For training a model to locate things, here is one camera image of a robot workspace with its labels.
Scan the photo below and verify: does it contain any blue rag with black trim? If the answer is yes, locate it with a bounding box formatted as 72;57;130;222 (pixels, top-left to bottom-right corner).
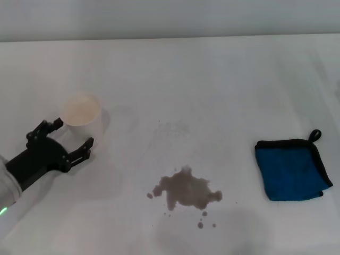
254;129;334;202

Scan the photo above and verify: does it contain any white paper cup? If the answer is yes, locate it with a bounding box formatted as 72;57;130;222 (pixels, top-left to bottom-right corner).
61;91;105;145

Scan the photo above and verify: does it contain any dark water stain puddle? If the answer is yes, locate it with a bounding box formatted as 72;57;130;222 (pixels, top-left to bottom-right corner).
146;165;224;230

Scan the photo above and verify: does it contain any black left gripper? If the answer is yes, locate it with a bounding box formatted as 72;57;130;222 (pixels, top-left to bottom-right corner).
5;117;95;192

